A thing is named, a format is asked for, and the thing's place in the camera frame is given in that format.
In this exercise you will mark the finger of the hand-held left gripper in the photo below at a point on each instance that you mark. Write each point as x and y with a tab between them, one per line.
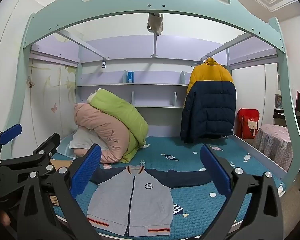
11	132
47	145

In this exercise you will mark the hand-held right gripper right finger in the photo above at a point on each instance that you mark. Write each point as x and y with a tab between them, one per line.
214	170

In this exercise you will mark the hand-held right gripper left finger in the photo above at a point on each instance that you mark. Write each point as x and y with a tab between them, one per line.
86	172

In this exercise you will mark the grey jacket with navy sleeves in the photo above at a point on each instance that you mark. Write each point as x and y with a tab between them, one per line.
145	200

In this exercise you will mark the clothes hanger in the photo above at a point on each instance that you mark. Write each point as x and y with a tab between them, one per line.
196	64

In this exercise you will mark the person's left hand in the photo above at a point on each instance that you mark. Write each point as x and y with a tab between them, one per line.
4	218

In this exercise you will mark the light blue striped mat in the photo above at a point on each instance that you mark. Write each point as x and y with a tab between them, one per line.
63	150

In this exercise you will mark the tan folded cloth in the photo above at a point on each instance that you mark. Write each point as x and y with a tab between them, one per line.
60	164

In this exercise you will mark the teal quilted bed cover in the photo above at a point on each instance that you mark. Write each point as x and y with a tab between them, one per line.
189	155

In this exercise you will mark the white pillow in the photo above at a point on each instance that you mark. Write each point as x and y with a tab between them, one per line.
81	140

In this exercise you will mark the pink duvet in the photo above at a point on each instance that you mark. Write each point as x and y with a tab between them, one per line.
102	127

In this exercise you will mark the red cartoon bag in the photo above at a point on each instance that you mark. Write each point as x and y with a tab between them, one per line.
248	122

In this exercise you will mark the table with patterned cloth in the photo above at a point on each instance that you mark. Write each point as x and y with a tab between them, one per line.
274	145

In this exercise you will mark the white wardrobe with butterfly stickers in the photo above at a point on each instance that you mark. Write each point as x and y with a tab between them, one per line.
12	67

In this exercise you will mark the yellow and navy puffer jacket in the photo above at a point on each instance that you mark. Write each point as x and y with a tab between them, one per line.
209	105

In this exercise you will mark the green duvet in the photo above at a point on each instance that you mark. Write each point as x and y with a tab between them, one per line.
120	110

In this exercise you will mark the framed picture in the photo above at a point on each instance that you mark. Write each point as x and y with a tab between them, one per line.
279	101

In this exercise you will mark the dark hanging tag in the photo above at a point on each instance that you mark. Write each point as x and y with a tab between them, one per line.
104	63

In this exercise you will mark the blue box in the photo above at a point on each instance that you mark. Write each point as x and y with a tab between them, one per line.
131	77

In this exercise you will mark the grey hanging cloth bag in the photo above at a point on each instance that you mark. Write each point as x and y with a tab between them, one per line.
155	23

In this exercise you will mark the purple wall shelf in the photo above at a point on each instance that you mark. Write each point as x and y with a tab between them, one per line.
152	90

